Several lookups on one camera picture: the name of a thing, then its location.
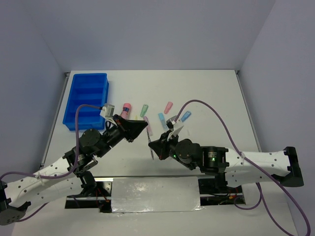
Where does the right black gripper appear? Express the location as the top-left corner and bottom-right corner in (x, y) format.
(149, 129), (195, 170)

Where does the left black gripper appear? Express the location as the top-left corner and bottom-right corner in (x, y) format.
(96, 114), (148, 157)

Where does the thin black white pen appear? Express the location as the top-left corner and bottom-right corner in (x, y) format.
(146, 128), (154, 160)

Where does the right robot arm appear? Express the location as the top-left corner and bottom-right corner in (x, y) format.
(148, 132), (304, 192)

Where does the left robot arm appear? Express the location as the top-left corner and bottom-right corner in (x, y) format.
(0, 115), (148, 226)

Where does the purple highlighter pen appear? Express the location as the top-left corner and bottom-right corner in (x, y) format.
(143, 116), (153, 136)

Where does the pink capped glue bottle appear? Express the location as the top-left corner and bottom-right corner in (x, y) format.
(120, 103), (131, 119)

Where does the green translucent cap case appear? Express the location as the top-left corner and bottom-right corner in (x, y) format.
(140, 104), (149, 118)

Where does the blue highlighter pen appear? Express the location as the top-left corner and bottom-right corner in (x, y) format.
(158, 113), (168, 131)

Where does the pink translucent cap case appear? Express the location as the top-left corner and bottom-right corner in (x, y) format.
(163, 101), (173, 114)

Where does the blue translucent cap case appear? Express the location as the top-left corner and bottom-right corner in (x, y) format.
(180, 111), (191, 122)

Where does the blue compartment tray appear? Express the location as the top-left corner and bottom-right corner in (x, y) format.
(63, 73), (109, 131)

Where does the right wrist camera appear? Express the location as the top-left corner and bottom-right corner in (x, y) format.
(166, 116), (184, 141)

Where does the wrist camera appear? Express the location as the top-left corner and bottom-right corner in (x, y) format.
(99, 103), (115, 123)
(166, 116), (184, 141)

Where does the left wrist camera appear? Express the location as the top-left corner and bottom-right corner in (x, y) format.
(99, 103), (115, 123)

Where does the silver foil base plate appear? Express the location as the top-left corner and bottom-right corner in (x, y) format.
(65, 175), (247, 213)

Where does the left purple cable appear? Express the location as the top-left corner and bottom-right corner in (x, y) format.
(0, 104), (102, 223)

